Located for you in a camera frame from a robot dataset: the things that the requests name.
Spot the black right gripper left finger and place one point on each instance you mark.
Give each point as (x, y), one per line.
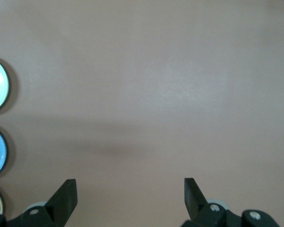
(59, 208)

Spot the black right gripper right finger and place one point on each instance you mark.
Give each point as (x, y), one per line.
(195, 205)

